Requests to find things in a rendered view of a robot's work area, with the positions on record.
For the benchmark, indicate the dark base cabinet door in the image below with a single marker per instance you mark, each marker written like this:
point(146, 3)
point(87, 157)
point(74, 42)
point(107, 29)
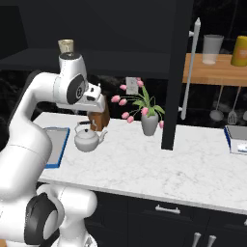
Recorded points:
point(160, 236)
point(230, 238)

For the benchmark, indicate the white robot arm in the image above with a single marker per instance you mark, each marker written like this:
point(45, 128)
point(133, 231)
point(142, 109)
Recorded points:
point(25, 151)

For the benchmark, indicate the blue grey kitchen scale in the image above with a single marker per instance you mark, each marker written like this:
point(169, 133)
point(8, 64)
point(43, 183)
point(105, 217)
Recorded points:
point(238, 136)

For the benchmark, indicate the grey metal kettle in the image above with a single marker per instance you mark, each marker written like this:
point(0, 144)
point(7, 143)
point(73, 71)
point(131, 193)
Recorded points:
point(86, 140)

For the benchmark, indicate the dark wall cabinet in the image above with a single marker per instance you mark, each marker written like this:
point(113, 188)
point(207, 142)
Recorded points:
point(122, 35)

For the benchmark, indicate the blue rimmed grey tray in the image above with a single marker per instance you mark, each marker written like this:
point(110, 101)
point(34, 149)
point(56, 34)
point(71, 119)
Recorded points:
point(57, 144)

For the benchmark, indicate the yellow jar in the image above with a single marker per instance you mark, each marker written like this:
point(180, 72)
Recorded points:
point(240, 51)

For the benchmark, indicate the hanging silver spatula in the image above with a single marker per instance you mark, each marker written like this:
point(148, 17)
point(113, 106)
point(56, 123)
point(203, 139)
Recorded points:
point(232, 117)

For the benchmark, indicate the hanging silver ladle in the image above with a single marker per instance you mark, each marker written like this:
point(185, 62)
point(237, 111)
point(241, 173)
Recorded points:
point(217, 114)

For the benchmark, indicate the pink tulips in grey vase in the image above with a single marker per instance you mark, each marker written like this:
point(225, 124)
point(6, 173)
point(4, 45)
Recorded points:
point(150, 123)

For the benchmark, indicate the clear glass cup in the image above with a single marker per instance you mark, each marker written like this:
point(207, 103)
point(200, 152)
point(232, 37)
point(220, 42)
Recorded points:
point(212, 48)

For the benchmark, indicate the brown wooden knife block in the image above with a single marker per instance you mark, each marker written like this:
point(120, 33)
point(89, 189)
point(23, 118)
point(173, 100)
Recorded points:
point(102, 121)

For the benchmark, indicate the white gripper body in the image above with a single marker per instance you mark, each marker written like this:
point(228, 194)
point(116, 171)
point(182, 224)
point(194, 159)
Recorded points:
point(93, 106)

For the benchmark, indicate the wooden wall shelf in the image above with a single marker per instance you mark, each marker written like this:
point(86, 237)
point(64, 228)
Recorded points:
point(212, 72)

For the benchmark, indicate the hanging silver tool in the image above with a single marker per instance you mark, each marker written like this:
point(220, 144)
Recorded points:
point(245, 115)

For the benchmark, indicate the beige mug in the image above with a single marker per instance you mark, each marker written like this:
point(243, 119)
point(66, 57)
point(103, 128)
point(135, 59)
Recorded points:
point(66, 45)

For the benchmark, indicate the dark drawer front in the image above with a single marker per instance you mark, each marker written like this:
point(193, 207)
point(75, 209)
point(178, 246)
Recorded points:
point(111, 209)
point(141, 214)
point(226, 222)

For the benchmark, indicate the grey wall outlet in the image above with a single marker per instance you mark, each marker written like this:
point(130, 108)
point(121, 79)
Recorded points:
point(131, 85)

